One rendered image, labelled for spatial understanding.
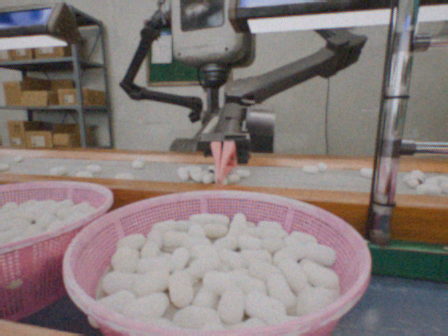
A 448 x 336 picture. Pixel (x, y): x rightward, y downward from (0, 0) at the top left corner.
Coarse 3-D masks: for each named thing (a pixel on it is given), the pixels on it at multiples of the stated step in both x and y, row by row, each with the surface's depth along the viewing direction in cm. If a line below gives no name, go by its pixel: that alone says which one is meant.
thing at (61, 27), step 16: (0, 16) 56; (16, 16) 55; (32, 16) 54; (48, 16) 53; (64, 16) 54; (0, 32) 54; (16, 32) 54; (32, 32) 53; (48, 32) 52; (64, 32) 55
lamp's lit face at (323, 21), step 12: (372, 12) 41; (384, 12) 41; (420, 12) 41; (432, 12) 41; (444, 12) 41; (252, 24) 46; (264, 24) 46; (276, 24) 46; (288, 24) 46; (300, 24) 46; (312, 24) 46; (324, 24) 46; (336, 24) 46; (348, 24) 46; (360, 24) 46
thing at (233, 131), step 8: (224, 120) 56; (232, 120) 56; (216, 128) 57; (224, 128) 54; (232, 128) 55; (240, 128) 57; (200, 136) 53; (232, 136) 53; (240, 136) 52; (248, 136) 52; (240, 144) 54; (248, 144) 53; (208, 152) 57
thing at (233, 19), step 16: (240, 0) 45; (256, 0) 44; (272, 0) 44; (288, 0) 43; (304, 0) 42; (320, 0) 42; (336, 0) 41; (352, 0) 41; (368, 0) 40; (384, 0) 40; (432, 0) 38; (240, 16) 44; (256, 16) 44; (272, 16) 43; (288, 16) 43; (304, 16) 43; (240, 32) 51
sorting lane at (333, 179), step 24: (24, 168) 72; (48, 168) 72; (72, 168) 72; (120, 168) 72; (144, 168) 72; (168, 168) 72; (240, 168) 72; (264, 168) 72; (288, 168) 72; (408, 192) 49
